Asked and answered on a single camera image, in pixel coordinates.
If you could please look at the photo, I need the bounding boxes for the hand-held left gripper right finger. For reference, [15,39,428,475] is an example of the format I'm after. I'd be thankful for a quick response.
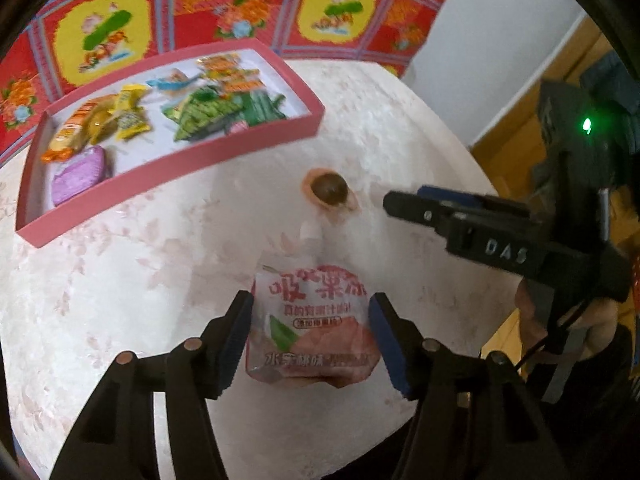
[368,292,571,480]

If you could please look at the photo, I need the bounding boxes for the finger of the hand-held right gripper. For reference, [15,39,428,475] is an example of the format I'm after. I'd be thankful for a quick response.
[416,185,531,221]
[382,190,456,241]

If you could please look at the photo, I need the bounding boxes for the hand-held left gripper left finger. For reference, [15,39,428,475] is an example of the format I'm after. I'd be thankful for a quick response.
[49,290,255,480]

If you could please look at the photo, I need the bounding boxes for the pink jelly drink pouch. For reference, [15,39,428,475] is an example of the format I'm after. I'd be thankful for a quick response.
[245,217,383,390]

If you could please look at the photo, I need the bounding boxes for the brown round candy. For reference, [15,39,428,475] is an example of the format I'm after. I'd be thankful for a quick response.
[300,167,360,223]

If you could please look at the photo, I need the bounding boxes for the green triangular snack packet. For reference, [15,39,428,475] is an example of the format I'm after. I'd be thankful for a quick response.
[225,91,288,136]

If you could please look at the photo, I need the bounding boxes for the pink cardboard box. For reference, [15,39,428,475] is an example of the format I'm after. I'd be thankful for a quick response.
[15,42,325,248]

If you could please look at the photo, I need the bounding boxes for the orange green snack packet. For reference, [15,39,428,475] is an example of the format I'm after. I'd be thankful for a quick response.
[212,77,263,101]

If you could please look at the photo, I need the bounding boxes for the purple jelly cup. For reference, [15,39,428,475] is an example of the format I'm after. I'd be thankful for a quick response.
[51,145,113,207]

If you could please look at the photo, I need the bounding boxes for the yellow gummy candy packet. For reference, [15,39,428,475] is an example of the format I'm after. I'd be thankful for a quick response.
[196,52,263,83]

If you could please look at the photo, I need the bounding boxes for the green pea snack packet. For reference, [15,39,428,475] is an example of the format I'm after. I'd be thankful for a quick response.
[160,85,236,143]

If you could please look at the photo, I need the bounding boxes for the small yellow candy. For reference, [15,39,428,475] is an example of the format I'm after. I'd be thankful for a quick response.
[107,107,153,143]

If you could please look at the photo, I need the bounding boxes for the small yellow green candy packet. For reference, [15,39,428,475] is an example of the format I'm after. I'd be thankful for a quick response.
[114,85,151,111]

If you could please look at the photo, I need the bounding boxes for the orange yellow snack packet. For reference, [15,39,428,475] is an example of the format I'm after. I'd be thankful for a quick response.
[41,94,118,165]

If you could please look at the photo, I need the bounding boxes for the clear blue candy packet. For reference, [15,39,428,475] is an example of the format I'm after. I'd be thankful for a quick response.
[146,67,203,96]

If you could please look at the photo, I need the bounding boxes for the person's right forearm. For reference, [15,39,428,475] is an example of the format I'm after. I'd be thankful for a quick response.
[520,325,640,480]

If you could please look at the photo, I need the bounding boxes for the person's right hand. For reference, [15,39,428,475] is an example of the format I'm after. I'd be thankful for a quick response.
[514,280,632,361]

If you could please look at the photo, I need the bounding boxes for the red floral printed cloth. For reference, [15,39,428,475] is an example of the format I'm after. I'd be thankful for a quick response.
[0,0,471,166]

